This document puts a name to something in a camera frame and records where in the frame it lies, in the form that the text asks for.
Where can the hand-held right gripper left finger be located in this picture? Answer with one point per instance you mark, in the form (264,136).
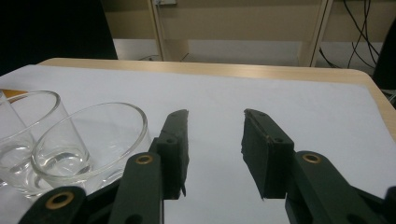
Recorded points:
(176,155)

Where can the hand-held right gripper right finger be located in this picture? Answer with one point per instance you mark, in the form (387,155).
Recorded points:
(267,161)

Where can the clear drinking glass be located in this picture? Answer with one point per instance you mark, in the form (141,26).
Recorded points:
(15,168)
(4,118)
(93,130)

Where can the black curtain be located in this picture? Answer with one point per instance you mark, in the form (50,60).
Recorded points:
(46,31)
(387,62)

